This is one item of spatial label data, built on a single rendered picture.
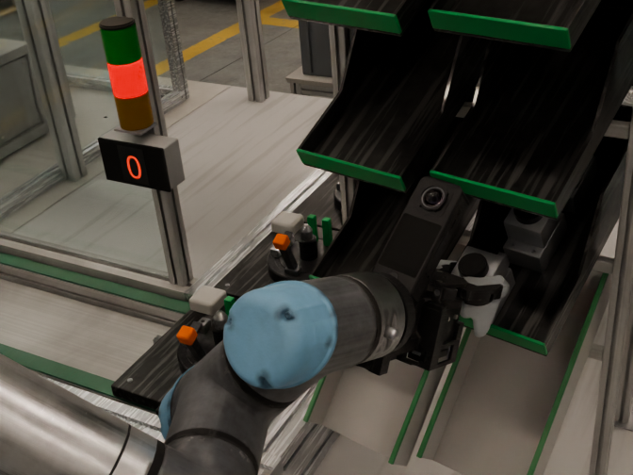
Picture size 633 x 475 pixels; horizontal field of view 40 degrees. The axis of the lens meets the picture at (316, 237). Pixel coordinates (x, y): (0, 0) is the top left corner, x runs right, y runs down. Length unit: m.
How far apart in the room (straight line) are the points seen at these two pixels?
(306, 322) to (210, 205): 1.30
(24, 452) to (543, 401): 0.63
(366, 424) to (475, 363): 0.15
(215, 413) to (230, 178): 1.38
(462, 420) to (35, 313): 0.81
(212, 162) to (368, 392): 1.10
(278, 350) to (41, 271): 1.04
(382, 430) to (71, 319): 0.65
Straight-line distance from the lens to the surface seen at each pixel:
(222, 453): 0.64
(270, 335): 0.62
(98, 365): 1.41
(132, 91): 1.28
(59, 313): 1.56
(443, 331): 0.80
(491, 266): 0.91
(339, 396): 1.12
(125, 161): 1.33
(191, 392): 0.70
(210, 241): 1.77
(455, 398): 1.07
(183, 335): 1.17
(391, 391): 1.09
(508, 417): 1.05
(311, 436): 1.21
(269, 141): 2.16
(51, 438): 0.59
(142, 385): 1.27
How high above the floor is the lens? 1.76
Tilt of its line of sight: 31 degrees down
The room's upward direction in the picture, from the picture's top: 5 degrees counter-clockwise
